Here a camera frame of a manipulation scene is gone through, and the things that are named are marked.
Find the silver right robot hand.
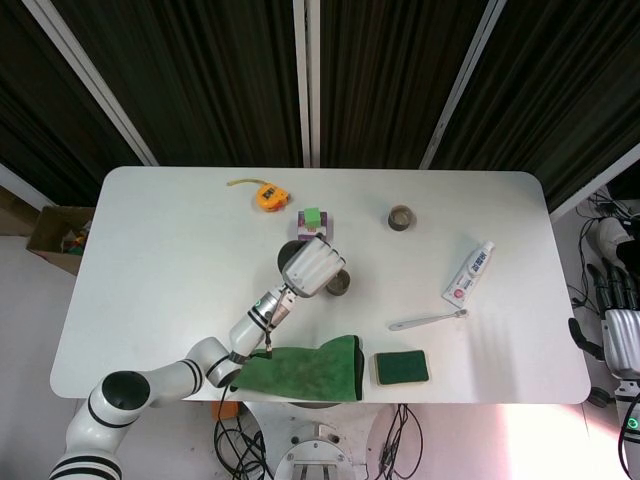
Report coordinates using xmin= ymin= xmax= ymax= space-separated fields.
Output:
xmin=567 ymin=258 xmax=640 ymax=381

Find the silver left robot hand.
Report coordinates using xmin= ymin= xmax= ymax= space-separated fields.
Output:
xmin=281 ymin=237 xmax=349 ymax=299

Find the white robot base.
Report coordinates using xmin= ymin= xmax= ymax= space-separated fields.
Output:
xmin=244 ymin=401 xmax=396 ymax=480

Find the brown cup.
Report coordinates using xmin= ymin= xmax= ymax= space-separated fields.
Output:
xmin=325 ymin=269 xmax=353 ymax=297

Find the empty dark cup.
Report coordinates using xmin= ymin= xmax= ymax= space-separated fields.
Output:
xmin=387 ymin=203 xmax=418 ymax=232

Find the purple box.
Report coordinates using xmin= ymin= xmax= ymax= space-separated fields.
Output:
xmin=294 ymin=210 xmax=335 ymax=246

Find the orange tape measure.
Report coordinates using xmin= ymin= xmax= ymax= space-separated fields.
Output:
xmin=225 ymin=178 xmax=291 ymax=213

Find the green microfibre cloth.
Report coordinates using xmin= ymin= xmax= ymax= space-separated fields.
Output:
xmin=233 ymin=334 xmax=365 ymax=403

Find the white plastic device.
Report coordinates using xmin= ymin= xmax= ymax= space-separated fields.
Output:
xmin=597 ymin=217 xmax=634 ymax=257

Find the white toothbrush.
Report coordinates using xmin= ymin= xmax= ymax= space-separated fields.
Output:
xmin=389 ymin=308 xmax=470 ymax=332

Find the green yellow sponge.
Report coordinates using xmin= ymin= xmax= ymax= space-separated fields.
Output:
xmin=371 ymin=350 xmax=431 ymax=386

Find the white toothpaste tube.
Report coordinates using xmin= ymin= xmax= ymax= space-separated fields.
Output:
xmin=441 ymin=240 xmax=496 ymax=307

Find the small orange box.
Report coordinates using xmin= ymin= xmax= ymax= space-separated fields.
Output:
xmin=210 ymin=399 xmax=242 ymax=424

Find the black curtain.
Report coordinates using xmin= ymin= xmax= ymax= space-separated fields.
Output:
xmin=318 ymin=0 xmax=494 ymax=170
xmin=0 ymin=0 xmax=146 ymax=207
xmin=52 ymin=0 xmax=305 ymax=168
xmin=430 ymin=0 xmax=640 ymax=211

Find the cardboard box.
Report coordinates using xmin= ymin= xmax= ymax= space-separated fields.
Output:
xmin=25 ymin=205 xmax=95 ymax=275

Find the white partition post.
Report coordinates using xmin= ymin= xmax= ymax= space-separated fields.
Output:
xmin=0 ymin=162 xmax=41 ymax=202
xmin=418 ymin=0 xmax=511 ymax=171
xmin=292 ymin=0 xmax=322 ymax=169
xmin=549 ymin=149 xmax=640 ymax=222
xmin=19 ymin=0 xmax=161 ymax=167

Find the black cable bundle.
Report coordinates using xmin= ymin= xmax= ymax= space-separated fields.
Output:
xmin=213 ymin=384 xmax=277 ymax=480
xmin=378 ymin=403 xmax=426 ymax=480

